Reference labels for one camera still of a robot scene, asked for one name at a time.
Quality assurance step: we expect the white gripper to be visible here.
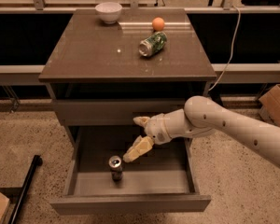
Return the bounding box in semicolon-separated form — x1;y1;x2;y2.
123;114;172;162

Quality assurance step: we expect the silver redbull can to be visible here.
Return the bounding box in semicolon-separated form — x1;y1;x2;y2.
108;156;123;181

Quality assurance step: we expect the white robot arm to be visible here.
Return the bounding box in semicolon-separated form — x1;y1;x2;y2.
123;96;280;167

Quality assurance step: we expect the open grey bottom drawer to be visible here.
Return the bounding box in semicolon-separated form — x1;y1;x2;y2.
50;125;211;215

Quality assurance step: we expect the grey drawer cabinet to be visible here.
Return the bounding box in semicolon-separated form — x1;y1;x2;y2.
38;7;217;216

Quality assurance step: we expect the closed grey upper drawer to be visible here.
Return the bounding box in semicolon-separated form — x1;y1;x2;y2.
52;99;185;126

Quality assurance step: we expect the green soda can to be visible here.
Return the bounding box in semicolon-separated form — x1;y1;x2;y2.
139;32;167;57

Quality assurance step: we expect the black metal bar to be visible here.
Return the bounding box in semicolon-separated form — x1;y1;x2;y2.
8;155;43;224

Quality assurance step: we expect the orange fruit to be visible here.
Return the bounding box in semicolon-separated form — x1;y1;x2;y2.
152;17;165;32

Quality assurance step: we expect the white ceramic bowl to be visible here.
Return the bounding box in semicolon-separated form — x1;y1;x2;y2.
95;2;122;24

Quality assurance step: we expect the cardboard box right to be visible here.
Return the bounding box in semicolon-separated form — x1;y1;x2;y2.
259;84;280;127

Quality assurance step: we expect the white power cable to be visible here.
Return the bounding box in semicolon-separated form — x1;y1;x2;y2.
207;5;242;92

